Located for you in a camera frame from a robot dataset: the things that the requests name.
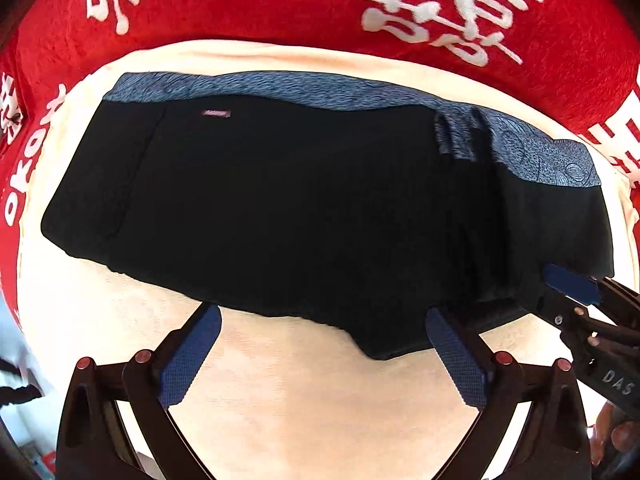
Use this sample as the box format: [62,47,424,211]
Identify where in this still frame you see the red sofa cover white characters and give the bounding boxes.
[1,0,639,312]

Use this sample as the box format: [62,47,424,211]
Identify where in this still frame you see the black pants blue patterned trim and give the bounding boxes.
[41,72,614,360]

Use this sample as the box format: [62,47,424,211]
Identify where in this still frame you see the peach towel cushion cover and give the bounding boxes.
[14,39,640,480]

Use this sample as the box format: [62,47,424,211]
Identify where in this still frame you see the person's right hand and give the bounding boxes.
[589,402,639,467]

